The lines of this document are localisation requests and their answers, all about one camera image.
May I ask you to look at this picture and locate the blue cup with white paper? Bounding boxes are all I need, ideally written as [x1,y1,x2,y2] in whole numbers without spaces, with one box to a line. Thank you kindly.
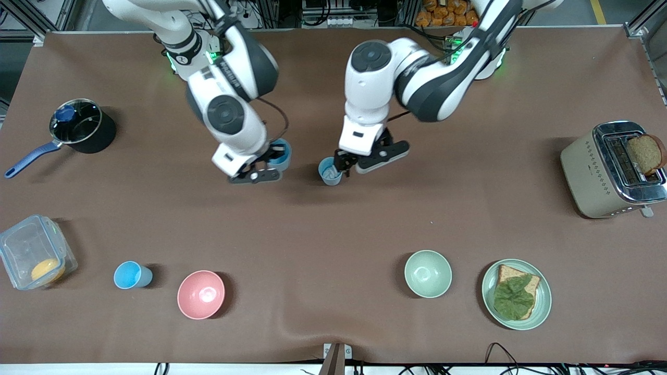
[318,157,345,186]

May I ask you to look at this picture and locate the glass lid with blue knob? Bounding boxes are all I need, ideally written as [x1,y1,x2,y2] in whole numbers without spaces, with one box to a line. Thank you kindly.
[49,99,103,145]

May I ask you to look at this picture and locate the pink bowl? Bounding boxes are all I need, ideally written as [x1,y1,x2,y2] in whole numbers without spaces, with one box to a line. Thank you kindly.
[177,270,226,320]

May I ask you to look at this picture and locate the aluminium frame profile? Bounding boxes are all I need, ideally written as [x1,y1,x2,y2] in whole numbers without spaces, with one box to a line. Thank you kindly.
[623,4,667,40]
[4,0,71,45]

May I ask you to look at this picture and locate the beige and chrome toaster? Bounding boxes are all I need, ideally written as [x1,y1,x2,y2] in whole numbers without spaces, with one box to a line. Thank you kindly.
[560,120,667,220]

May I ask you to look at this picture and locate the brown toast slice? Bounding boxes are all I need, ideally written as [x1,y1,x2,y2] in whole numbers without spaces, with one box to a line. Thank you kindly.
[626,134,667,176]

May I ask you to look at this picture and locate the bag of orange buns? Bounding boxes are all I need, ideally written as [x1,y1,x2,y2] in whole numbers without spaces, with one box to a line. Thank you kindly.
[415,0,480,28]

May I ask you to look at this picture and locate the green lettuce leaf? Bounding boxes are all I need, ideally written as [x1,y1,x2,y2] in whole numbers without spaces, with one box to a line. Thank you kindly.
[493,274,537,320]

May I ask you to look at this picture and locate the light green plate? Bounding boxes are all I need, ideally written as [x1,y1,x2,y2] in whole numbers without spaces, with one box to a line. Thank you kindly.
[481,258,552,331]

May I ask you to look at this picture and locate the light green bowl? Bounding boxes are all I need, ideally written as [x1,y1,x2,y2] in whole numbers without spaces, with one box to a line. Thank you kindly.
[404,250,453,299]

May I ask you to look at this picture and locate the clear plastic container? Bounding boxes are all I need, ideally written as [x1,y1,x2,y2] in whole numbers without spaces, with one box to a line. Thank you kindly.
[0,214,79,291]

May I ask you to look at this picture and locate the bread slice under lettuce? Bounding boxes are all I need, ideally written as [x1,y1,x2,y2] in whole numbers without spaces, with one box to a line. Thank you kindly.
[493,264,542,320]

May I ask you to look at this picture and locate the black floor cable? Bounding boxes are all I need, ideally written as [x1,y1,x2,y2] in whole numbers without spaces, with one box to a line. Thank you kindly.
[484,342,527,375]

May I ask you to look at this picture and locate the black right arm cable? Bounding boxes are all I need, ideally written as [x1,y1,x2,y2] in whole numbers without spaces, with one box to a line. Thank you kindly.
[256,98,289,144]

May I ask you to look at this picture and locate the yellow round fruit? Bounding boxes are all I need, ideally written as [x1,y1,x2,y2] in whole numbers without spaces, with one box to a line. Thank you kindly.
[31,258,66,285]

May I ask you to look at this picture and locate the black pot with blue handle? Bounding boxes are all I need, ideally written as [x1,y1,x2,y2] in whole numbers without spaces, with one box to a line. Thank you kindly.
[4,98,117,179]

